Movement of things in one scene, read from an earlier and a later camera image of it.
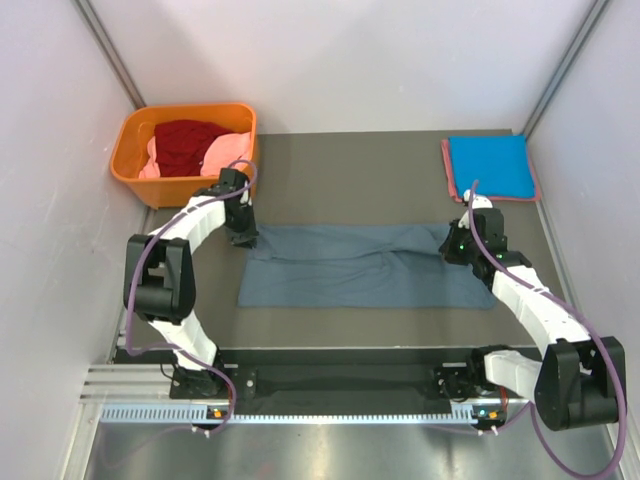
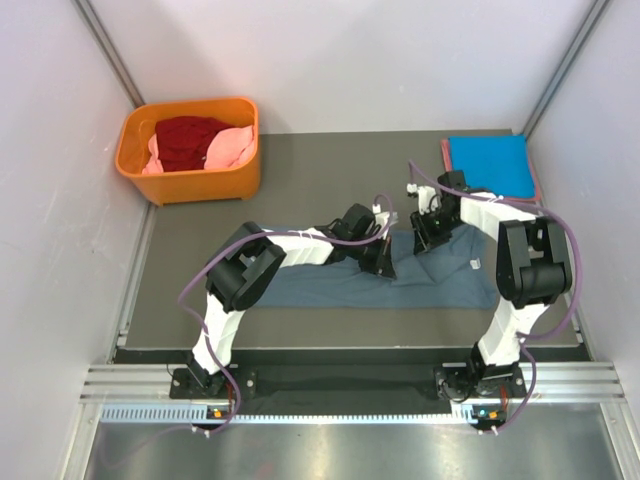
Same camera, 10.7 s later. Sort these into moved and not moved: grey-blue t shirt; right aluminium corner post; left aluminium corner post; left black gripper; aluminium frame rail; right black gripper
Moved: left black gripper; right black gripper
Not moved: aluminium frame rail; right aluminium corner post; left aluminium corner post; grey-blue t shirt
